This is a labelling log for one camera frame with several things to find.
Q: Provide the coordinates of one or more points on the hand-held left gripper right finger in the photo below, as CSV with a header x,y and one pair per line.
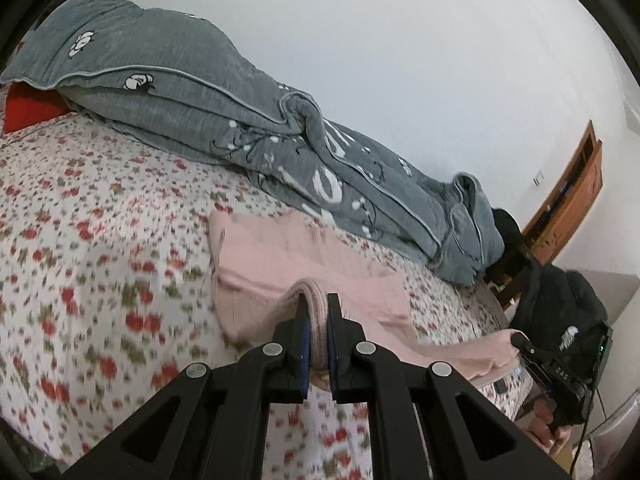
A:
x,y
334,360

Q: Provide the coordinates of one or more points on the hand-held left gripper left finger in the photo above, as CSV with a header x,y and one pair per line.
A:
x,y
300,360

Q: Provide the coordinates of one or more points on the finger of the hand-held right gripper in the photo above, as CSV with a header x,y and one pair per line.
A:
x,y
522,342

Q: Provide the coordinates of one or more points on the pink knit sweater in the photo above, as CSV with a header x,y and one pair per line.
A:
x,y
280,265

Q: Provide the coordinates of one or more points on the person's right hand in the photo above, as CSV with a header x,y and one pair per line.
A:
x,y
542,425

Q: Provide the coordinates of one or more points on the dark smartphone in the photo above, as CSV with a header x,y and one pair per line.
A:
x,y
500,386

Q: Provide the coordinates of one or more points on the black puffer jacket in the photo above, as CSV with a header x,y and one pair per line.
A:
x,y
555,305

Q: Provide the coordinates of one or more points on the wooden chair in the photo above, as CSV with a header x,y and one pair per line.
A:
x,y
502,285

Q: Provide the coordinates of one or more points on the black cloth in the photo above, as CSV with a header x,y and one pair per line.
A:
x,y
507,230

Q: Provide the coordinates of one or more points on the wooden door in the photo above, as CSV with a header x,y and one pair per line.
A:
x,y
570,195

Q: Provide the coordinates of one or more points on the floral bed sheet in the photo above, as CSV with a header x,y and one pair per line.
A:
x,y
100,270

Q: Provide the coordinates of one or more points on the grey printed blanket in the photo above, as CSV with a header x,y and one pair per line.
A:
x,y
260,125

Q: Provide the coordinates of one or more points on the red pillow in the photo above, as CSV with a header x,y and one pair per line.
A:
x,y
30,107

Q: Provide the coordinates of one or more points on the white wall switch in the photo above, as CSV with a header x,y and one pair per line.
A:
x,y
539,178

